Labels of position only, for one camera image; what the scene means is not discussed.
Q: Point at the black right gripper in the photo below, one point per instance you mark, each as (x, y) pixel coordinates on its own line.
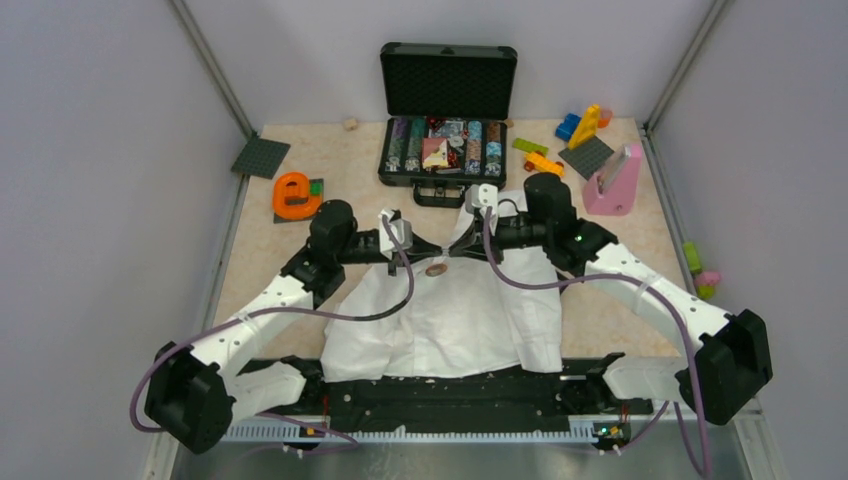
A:
(470, 245)

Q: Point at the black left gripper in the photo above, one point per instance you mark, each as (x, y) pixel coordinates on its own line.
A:
(420, 249)

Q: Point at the brown ring brooch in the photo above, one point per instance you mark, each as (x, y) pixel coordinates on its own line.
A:
(436, 270)

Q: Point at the white shirt garment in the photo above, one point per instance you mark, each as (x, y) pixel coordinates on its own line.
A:
(464, 322)

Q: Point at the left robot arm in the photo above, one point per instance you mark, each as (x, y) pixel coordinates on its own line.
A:
(196, 389)

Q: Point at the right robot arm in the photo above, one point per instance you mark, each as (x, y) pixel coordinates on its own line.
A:
(725, 358)

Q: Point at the yellow toy car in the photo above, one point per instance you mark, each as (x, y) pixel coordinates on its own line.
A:
(536, 162)

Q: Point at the lime green flat brick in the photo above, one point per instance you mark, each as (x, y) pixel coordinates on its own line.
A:
(527, 146)

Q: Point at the orange curved toy block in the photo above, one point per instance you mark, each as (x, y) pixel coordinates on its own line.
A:
(292, 198)

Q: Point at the black poker chip case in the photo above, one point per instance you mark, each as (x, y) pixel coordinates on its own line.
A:
(448, 106)

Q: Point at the dark grey small baseplate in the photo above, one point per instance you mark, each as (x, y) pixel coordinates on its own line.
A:
(296, 200)

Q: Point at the dark grey baseplate right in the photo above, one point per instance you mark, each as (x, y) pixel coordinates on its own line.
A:
(587, 158)

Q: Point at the blue toy brick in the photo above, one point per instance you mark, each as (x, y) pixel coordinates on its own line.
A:
(567, 127)

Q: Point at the pink phone stand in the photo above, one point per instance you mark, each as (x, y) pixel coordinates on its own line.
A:
(612, 190)

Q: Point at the yellow triangular toy block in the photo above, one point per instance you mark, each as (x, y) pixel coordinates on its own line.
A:
(586, 128)

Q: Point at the dark grey baseplate left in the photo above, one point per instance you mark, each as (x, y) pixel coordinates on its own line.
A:
(260, 158)

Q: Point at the orange small toy piece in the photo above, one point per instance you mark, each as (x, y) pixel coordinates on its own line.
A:
(605, 117)

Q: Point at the green pink toy outside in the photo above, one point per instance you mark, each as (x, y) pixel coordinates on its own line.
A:
(705, 281)

